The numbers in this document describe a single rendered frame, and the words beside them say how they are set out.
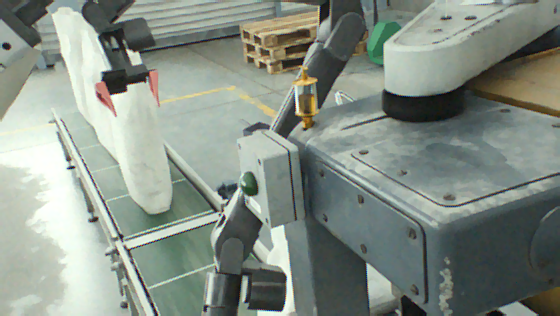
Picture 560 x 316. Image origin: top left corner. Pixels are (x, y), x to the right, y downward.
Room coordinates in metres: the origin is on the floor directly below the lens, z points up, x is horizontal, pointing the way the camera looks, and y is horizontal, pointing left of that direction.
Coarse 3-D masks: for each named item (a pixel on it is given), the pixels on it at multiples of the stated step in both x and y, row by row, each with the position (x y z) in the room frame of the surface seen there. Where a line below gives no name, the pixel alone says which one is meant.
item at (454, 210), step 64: (320, 128) 0.63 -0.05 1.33; (384, 128) 0.60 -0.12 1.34; (448, 128) 0.57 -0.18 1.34; (512, 128) 0.55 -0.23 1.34; (320, 192) 0.56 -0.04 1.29; (384, 192) 0.45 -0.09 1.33; (448, 192) 0.43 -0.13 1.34; (512, 192) 0.42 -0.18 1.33; (320, 256) 0.59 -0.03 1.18; (384, 256) 0.45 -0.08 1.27; (448, 256) 0.39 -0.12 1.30; (512, 256) 0.41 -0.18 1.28
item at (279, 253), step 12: (276, 228) 1.17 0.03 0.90; (276, 240) 1.18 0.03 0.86; (276, 252) 1.16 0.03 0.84; (276, 264) 1.13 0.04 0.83; (288, 264) 1.07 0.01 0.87; (288, 276) 1.06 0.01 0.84; (372, 276) 0.83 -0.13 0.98; (288, 288) 1.03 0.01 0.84; (288, 300) 0.99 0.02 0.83; (264, 312) 1.06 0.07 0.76; (276, 312) 1.00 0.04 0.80; (288, 312) 0.96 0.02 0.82
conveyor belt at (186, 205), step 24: (72, 120) 3.92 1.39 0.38; (96, 144) 3.37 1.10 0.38; (96, 168) 2.98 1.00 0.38; (120, 168) 2.94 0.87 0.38; (120, 192) 2.63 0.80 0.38; (192, 192) 2.53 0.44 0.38; (120, 216) 2.37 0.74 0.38; (144, 216) 2.34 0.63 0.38; (168, 216) 2.31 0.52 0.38; (192, 216) 2.28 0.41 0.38
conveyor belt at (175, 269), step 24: (168, 240) 2.10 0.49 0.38; (192, 240) 2.07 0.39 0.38; (144, 264) 1.94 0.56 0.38; (168, 264) 1.91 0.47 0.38; (192, 264) 1.89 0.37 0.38; (144, 288) 1.91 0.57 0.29; (168, 288) 1.76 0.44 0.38; (192, 288) 1.74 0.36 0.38; (168, 312) 1.62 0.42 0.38; (192, 312) 1.61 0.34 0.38; (240, 312) 1.57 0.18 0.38
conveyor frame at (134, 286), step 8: (224, 208) 2.24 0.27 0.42; (120, 248) 2.01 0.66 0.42; (256, 248) 1.93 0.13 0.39; (264, 248) 1.88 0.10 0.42; (256, 256) 1.94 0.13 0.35; (264, 256) 1.85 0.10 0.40; (128, 264) 1.89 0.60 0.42; (136, 264) 1.95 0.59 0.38; (128, 272) 1.84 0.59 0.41; (128, 280) 1.99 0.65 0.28; (136, 280) 1.77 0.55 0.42; (136, 288) 1.73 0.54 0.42; (136, 296) 1.88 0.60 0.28; (144, 296) 1.67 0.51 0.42; (136, 304) 1.82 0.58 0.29; (144, 304) 1.63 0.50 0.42; (144, 312) 1.76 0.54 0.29; (152, 312) 1.58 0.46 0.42
